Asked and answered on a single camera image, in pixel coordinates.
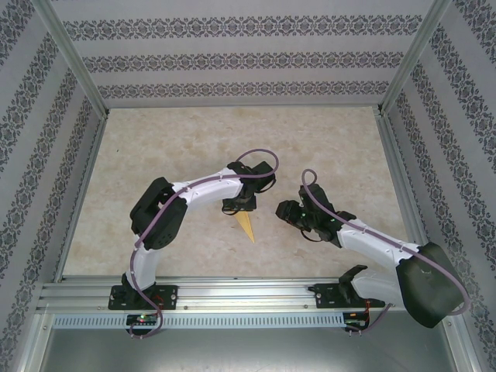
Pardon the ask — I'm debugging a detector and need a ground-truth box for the yellow square paper sheet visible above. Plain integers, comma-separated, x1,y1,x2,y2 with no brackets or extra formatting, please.
233,211,257,243

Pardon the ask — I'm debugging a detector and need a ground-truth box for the slotted grey cable duct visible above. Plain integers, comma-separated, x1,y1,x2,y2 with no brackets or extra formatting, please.
52,312,348,329

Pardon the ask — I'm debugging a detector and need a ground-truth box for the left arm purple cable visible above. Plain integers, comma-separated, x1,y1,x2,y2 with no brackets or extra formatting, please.
129,149,281,341

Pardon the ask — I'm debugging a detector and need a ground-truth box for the aluminium frame beam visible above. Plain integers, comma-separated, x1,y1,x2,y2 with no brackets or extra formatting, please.
439,309,487,372
11,309,55,372

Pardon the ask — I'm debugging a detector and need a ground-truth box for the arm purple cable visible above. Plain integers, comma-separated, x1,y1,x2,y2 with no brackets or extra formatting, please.
129,149,281,341
301,168,472,337

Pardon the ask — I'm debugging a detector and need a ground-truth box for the grey sheet metal tray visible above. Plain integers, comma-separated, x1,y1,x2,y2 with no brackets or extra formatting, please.
38,327,458,372

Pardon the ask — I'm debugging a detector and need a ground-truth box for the aluminium mounting rail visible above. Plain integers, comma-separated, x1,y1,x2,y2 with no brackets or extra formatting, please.
36,275,461,313

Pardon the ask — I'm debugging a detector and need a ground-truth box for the aluminium side rail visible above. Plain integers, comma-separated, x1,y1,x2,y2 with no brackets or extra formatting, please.
53,110,112,283
374,109,442,279

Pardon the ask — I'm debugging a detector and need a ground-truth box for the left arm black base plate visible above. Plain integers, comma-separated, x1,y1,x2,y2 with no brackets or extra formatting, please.
108,284,180,312

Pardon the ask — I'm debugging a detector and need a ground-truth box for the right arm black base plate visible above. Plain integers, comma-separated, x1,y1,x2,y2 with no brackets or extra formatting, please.
314,282,388,310

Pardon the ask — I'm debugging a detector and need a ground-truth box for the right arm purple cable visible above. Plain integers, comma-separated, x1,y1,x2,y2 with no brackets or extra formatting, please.
301,168,472,337

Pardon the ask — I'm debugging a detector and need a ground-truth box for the aluminium frame post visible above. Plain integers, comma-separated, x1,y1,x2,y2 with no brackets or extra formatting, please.
377,0,453,116
33,0,111,117

